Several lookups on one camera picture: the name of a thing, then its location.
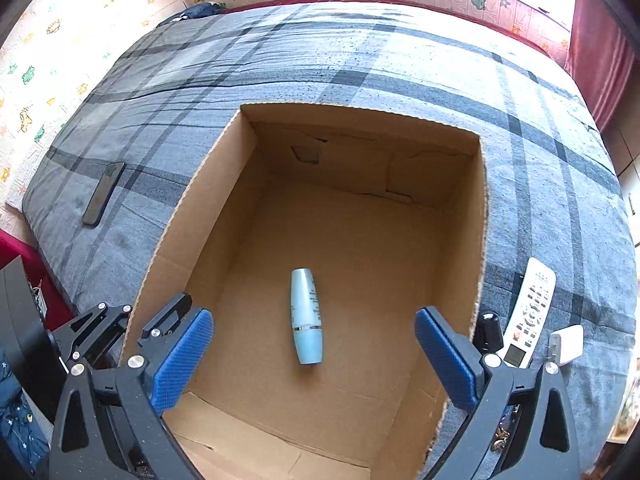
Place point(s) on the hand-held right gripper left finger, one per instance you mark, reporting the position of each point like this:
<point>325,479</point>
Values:
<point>182,360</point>

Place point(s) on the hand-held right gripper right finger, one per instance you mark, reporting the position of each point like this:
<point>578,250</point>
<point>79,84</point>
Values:
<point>447,360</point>

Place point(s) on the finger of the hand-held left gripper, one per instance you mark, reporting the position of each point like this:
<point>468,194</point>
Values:
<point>95,325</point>
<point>170,312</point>

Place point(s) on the black cube adapter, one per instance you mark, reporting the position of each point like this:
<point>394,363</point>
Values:
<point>490,332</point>

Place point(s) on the white remote control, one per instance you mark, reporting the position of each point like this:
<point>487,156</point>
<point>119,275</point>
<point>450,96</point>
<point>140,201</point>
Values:
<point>532,305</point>

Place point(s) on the large white charger plug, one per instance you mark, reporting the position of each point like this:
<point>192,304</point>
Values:
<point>570,342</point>

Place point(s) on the teal lotion bottle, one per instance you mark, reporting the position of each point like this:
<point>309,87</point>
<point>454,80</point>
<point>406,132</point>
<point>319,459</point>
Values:
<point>306,310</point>

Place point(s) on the brown cardboard box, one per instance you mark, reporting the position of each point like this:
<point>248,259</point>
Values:
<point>350,220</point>

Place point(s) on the black smartphone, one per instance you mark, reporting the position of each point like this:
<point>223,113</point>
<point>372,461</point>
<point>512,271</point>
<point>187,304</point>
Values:
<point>102,195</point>

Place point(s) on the cream wardrobe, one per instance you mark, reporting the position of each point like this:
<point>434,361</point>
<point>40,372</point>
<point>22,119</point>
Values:
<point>625,160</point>

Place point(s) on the dark blue cloth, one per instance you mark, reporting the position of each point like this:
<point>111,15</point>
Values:
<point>200,10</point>

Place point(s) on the grey plaid bed sheet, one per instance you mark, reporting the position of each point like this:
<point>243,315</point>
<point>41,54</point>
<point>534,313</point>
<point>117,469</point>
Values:
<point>350,60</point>

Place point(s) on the red curtain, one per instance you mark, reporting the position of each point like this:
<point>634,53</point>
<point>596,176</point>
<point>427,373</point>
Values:
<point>600,50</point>

